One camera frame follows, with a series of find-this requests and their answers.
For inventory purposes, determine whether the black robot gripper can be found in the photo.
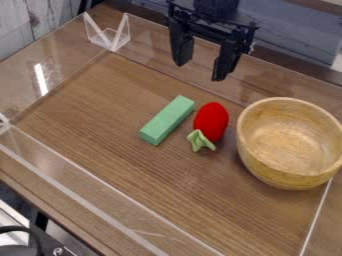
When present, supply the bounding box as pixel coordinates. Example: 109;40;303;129
165;0;259;81

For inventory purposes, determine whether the green rectangular foam block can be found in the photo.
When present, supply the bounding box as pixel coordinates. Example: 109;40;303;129
138;95;194;145

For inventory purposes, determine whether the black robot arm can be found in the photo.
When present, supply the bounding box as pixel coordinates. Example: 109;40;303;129
166;0;259;81

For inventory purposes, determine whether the brown wooden bowl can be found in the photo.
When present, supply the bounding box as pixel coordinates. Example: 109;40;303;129
236;97;342;190

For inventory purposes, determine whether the red plush strawberry toy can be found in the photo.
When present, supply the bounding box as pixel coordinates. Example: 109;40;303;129
186;102;229;152

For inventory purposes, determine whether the clear acrylic corner bracket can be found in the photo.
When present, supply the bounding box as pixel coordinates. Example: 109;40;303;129
82;13;130;52

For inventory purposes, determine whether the clear acrylic tray wall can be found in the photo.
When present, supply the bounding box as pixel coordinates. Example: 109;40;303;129
0;113;327;256

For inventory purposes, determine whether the black cable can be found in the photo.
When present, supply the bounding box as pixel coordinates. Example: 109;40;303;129
0;225;45;256

